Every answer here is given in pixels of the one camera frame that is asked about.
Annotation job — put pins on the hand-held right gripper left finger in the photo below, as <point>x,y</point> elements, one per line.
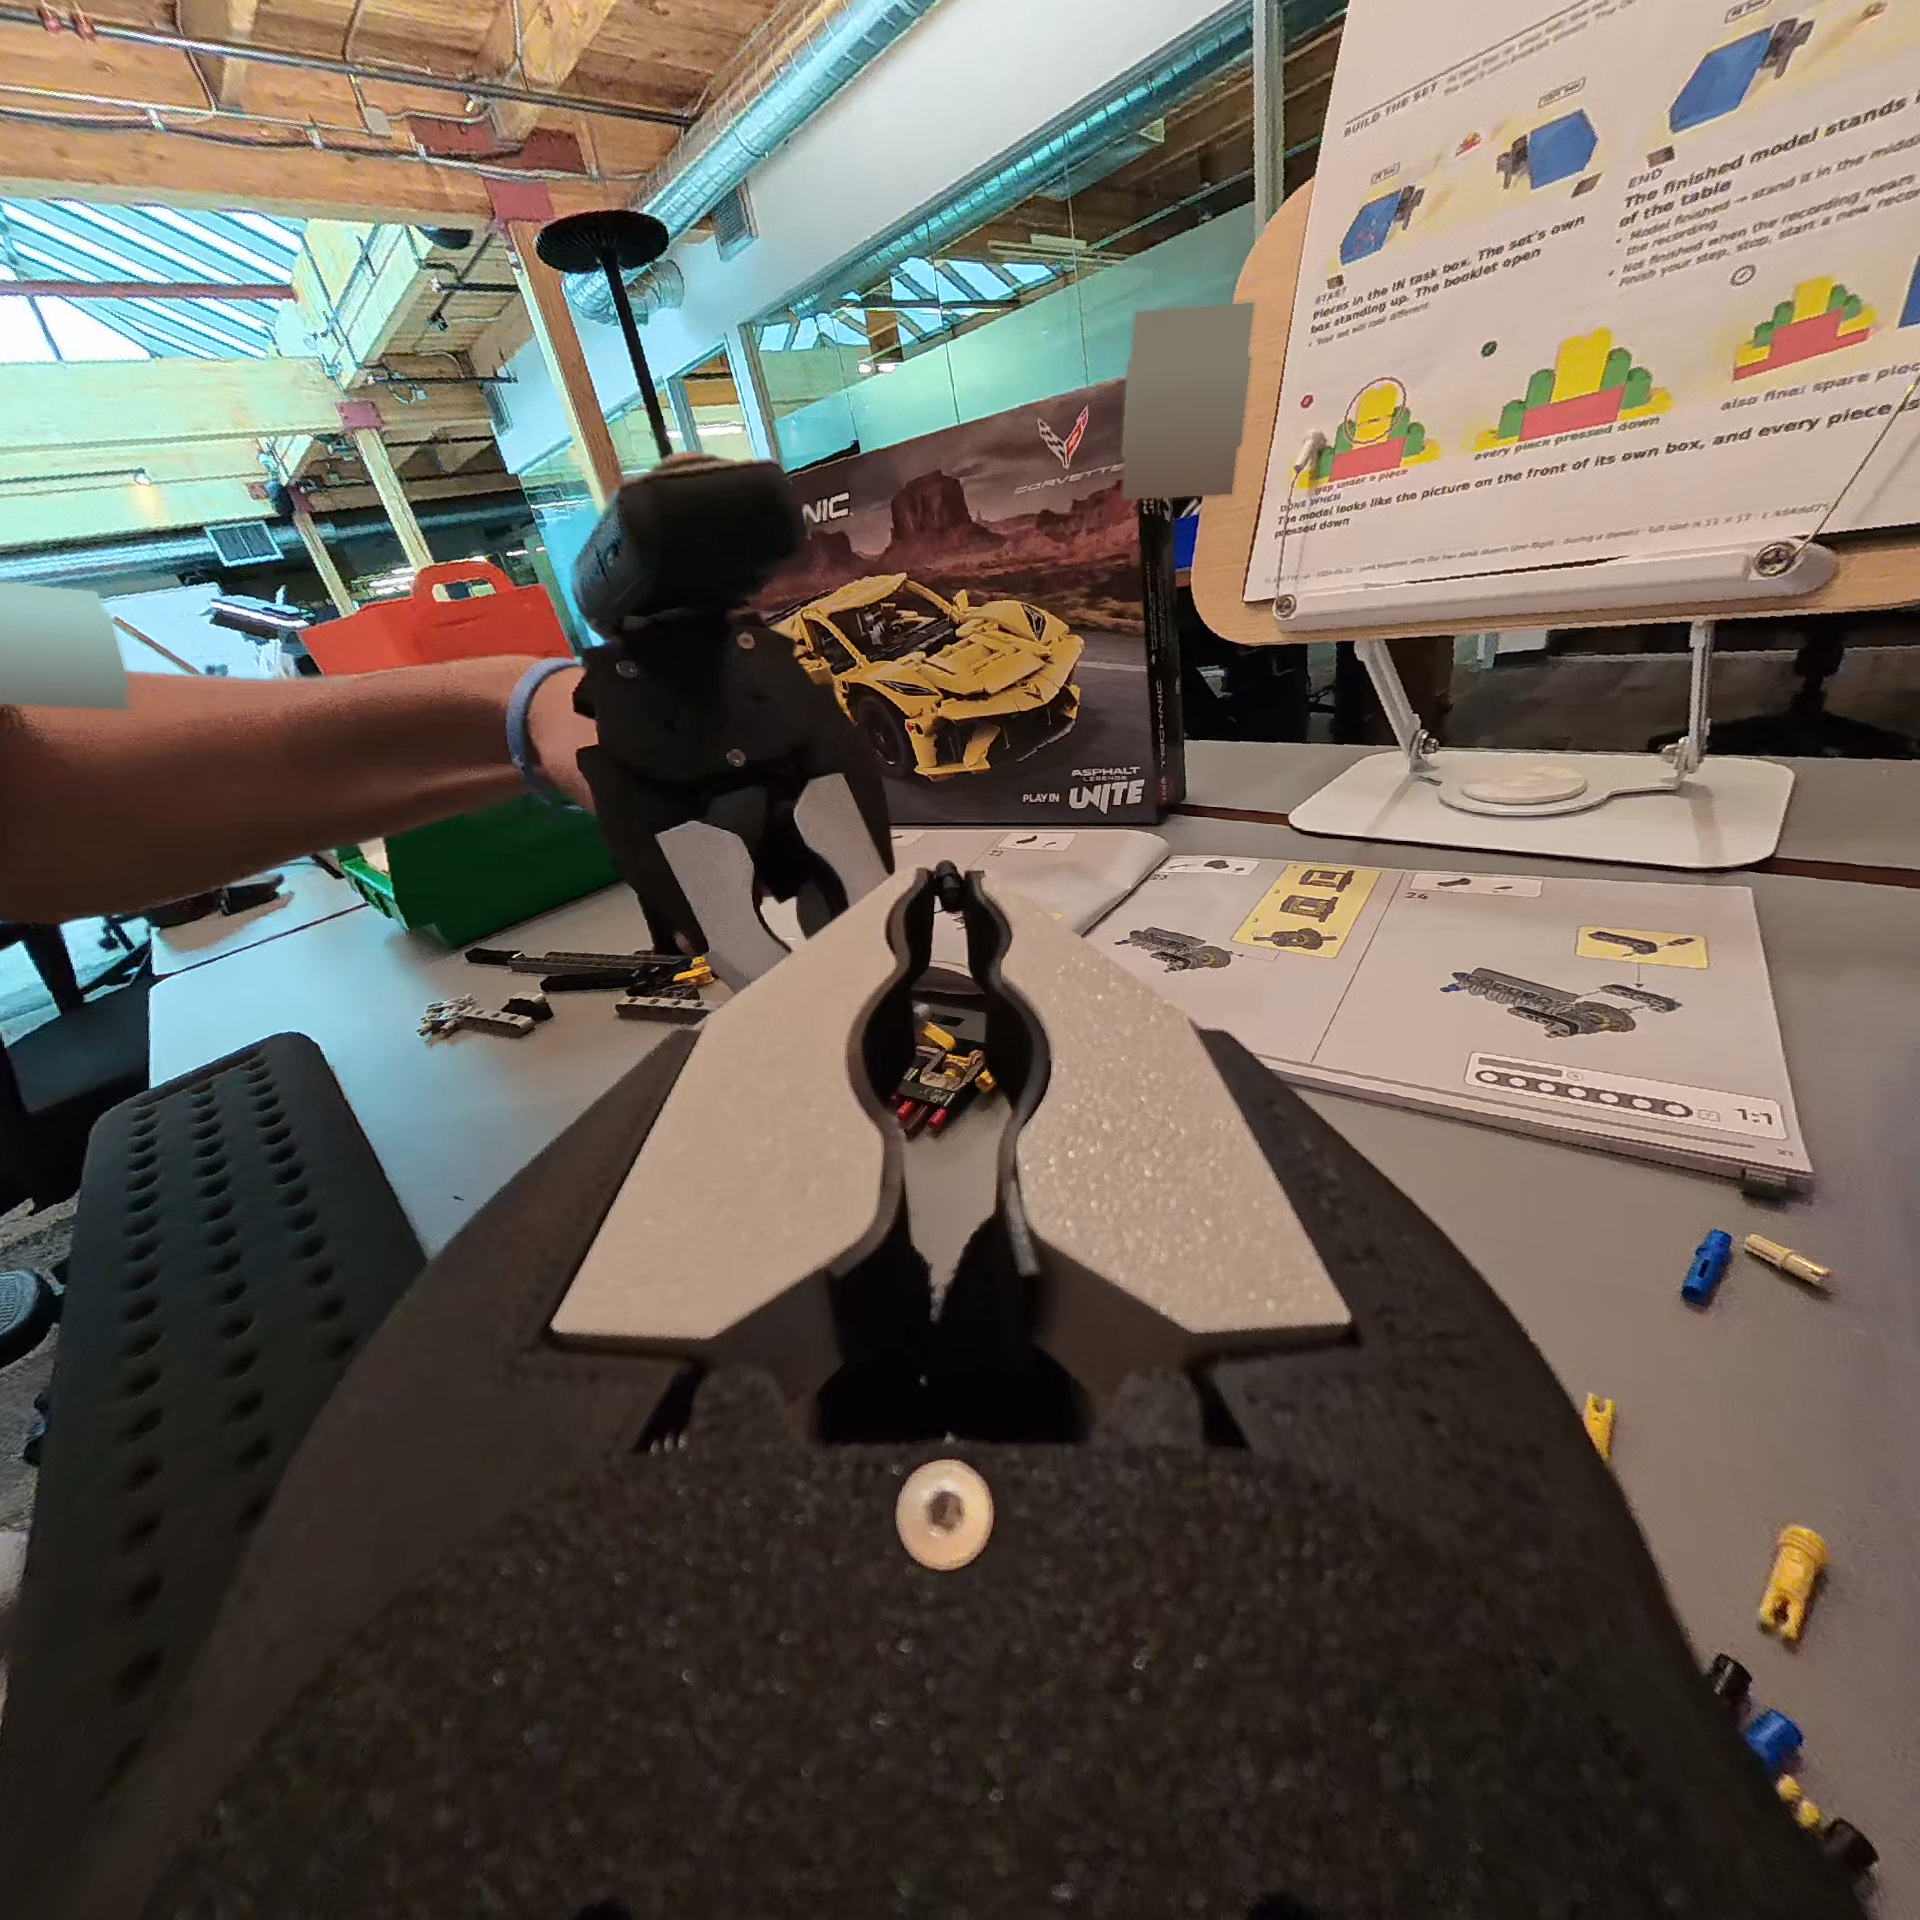
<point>721,1185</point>

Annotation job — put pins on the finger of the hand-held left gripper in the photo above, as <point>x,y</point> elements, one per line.
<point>729,914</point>
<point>843,848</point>

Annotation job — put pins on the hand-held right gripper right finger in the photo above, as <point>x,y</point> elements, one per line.
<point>1170,1185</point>

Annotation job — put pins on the black lego pin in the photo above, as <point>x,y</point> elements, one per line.
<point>946,882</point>

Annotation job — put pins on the person's left forearm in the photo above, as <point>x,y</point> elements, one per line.
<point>271,781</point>

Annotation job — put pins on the pile of lego beams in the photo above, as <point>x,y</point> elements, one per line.
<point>601,961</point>

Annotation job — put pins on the yellow car lego set box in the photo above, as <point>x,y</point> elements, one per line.
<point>975,660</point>

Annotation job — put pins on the long lego chassis assembly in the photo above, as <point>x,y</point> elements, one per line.
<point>938,1082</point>

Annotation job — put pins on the lego instruction booklet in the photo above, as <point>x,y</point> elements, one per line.
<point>1425,961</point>

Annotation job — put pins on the blue lego pin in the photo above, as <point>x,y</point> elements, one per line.
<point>1706,1269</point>

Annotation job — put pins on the tan lego pin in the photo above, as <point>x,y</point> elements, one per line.
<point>1789,1261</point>

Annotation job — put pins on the heap of small lego pieces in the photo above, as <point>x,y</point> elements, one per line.
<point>1792,1574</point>

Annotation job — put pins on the blue wristband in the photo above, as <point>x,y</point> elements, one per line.
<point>525,734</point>

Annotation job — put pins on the green plastic bin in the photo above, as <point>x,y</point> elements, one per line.
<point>481,885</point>

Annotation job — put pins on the black disc-topped pole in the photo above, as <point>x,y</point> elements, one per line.
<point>601,240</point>

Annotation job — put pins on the black perforated foam pad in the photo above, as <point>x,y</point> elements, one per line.
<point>210,1274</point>

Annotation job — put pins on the wooden document stand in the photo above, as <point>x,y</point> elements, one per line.
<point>1651,810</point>

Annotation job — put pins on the printed instruction sheet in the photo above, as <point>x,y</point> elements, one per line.
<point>1574,300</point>

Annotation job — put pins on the silver ventilation duct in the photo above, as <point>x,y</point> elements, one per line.
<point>780,121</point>

